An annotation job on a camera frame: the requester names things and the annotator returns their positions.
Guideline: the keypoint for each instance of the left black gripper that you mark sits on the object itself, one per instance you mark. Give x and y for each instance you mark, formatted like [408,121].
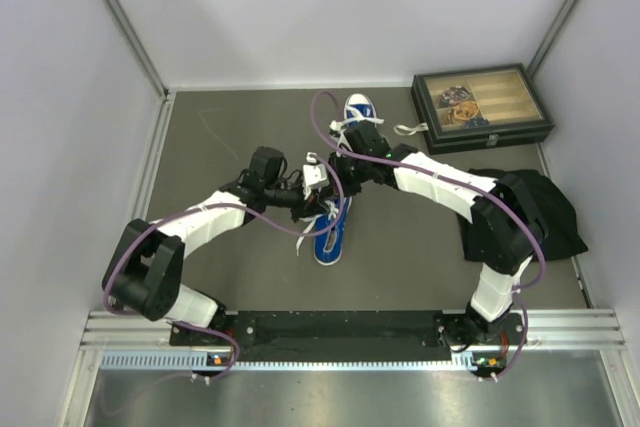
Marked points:
[314,205]

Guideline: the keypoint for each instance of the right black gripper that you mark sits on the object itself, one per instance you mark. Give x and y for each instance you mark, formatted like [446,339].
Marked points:
[336,160]

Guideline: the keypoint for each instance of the blue sneaker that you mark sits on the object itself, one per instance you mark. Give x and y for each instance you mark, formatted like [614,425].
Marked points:
[328,246]
[359,108]

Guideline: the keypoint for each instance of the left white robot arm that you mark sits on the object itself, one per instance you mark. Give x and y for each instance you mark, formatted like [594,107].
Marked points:
[145,272]

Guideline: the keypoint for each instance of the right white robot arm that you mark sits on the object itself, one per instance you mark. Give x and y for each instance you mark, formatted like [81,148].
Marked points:
[502,211]

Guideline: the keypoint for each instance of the black glass-lid jewelry box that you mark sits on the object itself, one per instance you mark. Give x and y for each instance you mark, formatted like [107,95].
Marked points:
[478,109]

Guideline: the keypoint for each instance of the black cloth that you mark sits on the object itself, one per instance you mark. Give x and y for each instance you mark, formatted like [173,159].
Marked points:
[563,240]

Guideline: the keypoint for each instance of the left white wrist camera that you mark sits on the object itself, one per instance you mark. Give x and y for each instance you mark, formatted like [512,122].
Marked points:
[315,175]

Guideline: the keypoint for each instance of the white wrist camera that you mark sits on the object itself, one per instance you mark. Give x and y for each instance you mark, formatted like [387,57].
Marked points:
[337,131]
[315,175]

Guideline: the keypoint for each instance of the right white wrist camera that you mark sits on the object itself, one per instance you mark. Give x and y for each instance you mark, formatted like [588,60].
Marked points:
[337,131]

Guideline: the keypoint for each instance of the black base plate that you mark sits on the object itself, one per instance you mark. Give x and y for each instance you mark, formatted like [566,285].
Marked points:
[360,335]

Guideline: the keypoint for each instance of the aluminium frame rail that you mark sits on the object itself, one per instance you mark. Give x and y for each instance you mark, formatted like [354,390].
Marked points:
[573,329]

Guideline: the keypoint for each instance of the grey slotted cable duct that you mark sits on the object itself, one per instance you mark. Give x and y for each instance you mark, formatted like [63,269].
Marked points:
[209,362]

